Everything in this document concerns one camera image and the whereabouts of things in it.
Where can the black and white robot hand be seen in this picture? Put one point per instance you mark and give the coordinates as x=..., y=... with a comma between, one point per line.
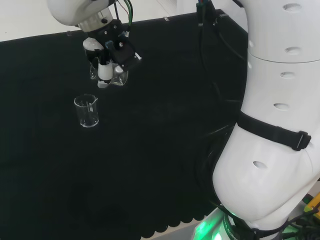
x=120, y=50

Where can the clear glass beaker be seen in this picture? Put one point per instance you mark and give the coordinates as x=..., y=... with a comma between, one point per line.
x=120, y=80
x=87, y=120

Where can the small clear cloth clip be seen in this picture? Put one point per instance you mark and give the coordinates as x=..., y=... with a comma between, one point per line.
x=223, y=15
x=69, y=33
x=165, y=18

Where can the black bench cloth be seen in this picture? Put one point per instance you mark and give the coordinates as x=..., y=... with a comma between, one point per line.
x=150, y=150

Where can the yellow stop button box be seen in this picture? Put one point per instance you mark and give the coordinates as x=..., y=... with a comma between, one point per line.
x=313, y=202

